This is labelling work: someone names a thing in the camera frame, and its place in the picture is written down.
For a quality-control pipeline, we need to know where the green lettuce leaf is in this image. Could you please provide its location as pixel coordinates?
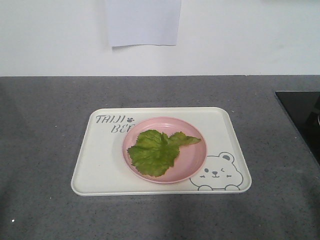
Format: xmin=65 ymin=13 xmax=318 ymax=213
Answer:
xmin=127 ymin=129 xmax=201 ymax=177

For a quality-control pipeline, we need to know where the pink round plate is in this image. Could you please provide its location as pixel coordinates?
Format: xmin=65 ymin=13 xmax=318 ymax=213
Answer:
xmin=122 ymin=116 xmax=208 ymax=184

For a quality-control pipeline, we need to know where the black glass cooktop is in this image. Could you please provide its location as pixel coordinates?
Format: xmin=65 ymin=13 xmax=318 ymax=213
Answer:
xmin=275 ymin=90 xmax=320 ymax=165

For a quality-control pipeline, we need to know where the white paper sheet on wall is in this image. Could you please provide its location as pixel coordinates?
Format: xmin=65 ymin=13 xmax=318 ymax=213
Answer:
xmin=105 ymin=0 xmax=182 ymax=47

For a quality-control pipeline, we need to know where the white bear serving tray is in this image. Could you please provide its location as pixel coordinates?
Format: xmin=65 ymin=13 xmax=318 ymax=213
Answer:
xmin=71 ymin=107 xmax=252 ymax=196

